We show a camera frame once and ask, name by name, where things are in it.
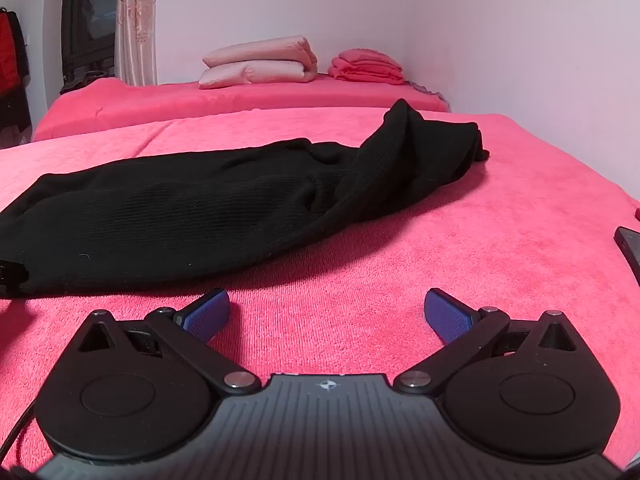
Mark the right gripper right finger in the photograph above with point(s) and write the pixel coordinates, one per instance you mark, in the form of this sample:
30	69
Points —
468	335

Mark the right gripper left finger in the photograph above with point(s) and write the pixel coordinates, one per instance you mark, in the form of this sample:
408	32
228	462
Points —
187	332

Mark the black knit pants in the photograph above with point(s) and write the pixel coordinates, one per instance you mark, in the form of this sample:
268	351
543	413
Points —
167	220

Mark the near pink bed blanket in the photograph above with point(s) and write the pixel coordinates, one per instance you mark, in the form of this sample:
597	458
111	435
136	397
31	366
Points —
529	230

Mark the red-cased smartphone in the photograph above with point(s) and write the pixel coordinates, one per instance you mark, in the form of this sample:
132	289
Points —
629	243

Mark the far pink bed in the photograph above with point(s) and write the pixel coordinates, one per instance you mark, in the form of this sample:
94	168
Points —
109	103

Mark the lower light pink pillow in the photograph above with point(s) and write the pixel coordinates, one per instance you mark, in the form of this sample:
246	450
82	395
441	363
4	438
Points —
254	72

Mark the light pink pillow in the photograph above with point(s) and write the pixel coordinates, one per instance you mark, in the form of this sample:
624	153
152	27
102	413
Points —
254	72
292	48

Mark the hanging red clothes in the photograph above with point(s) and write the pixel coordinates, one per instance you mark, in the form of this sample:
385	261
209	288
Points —
14	72

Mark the folded pink blanket stack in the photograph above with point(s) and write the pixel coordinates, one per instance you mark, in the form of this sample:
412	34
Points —
366	65

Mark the upper light pink pillow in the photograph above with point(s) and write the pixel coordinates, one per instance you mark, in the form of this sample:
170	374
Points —
292	48

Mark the patterned pink curtain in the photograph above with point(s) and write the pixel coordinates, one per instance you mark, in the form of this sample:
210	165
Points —
135	60

